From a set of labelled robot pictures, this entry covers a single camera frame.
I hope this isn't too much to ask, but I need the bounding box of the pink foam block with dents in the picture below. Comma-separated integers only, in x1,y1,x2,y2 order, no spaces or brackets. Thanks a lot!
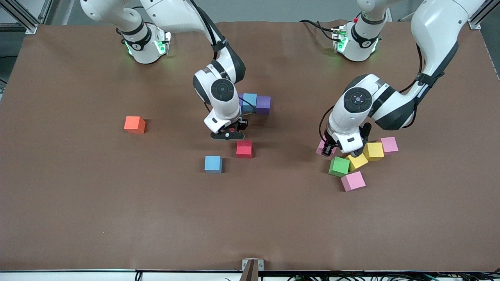
316,139,338,157

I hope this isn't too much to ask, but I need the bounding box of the light blue foam block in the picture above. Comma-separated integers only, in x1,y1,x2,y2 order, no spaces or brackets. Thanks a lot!
204,156,223,174
242,93,258,114

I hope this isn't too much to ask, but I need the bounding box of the green foam block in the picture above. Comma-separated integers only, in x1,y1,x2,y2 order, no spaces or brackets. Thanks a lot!
329,156,351,178

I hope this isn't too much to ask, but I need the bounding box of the yellow foam block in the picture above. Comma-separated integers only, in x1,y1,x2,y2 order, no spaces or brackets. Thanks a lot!
348,153,369,172
362,142,385,162

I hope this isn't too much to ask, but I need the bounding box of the orange foam block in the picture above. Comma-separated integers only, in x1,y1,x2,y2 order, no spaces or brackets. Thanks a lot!
124,116,146,135

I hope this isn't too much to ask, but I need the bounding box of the brown table cover sheet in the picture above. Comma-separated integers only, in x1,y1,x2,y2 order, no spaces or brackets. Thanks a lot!
0,20,500,272

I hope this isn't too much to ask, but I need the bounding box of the green lit base box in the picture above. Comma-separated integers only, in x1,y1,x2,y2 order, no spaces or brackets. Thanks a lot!
331,25,349,53

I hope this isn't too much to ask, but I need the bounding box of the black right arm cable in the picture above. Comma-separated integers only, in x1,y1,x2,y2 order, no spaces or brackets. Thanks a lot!
189,0,258,116

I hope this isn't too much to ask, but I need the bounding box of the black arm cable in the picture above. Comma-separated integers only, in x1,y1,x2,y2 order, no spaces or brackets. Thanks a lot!
189,0,258,116
318,37,428,147

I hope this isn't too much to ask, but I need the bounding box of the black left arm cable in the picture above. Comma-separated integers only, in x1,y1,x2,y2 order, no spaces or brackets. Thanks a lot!
318,37,428,147

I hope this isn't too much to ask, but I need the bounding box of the black base cable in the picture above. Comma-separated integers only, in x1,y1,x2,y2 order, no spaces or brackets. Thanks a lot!
299,19,337,39

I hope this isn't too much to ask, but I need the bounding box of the metal mount bracket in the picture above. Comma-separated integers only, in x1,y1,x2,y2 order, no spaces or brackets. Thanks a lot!
239,258,264,281

